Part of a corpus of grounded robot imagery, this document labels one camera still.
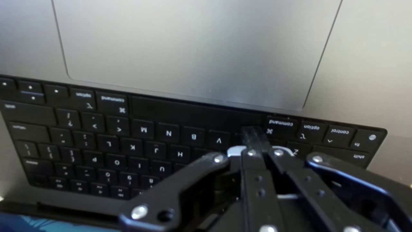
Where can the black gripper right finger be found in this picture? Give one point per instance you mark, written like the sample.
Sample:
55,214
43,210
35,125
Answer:
335,189

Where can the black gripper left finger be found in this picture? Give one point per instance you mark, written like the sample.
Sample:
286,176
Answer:
201,185

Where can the grey laptop with black keyboard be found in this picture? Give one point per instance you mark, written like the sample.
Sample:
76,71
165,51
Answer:
194,56

